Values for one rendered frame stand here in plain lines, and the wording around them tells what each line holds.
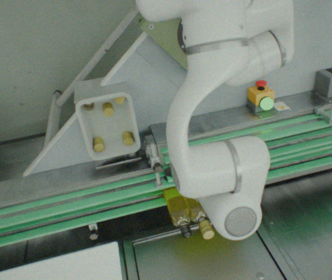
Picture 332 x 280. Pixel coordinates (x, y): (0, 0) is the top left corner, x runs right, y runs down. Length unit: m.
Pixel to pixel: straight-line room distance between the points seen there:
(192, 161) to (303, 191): 0.96
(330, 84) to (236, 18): 0.90
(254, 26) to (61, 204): 0.78
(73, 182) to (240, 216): 0.76
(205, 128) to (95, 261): 0.57
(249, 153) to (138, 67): 0.68
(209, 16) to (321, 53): 0.94
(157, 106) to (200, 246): 0.49
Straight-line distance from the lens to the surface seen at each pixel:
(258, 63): 0.73
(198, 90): 0.42
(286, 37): 0.73
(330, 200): 1.35
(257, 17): 0.67
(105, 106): 1.06
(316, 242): 1.20
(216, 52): 0.42
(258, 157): 0.46
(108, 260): 1.12
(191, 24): 0.44
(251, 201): 0.49
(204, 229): 0.96
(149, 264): 1.08
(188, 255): 1.08
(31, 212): 1.13
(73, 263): 1.15
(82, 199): 1.10
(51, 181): 1.19
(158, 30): 0.96
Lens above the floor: 1.76
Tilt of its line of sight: 56 degrees down
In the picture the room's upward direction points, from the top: 156 degrees clockwise
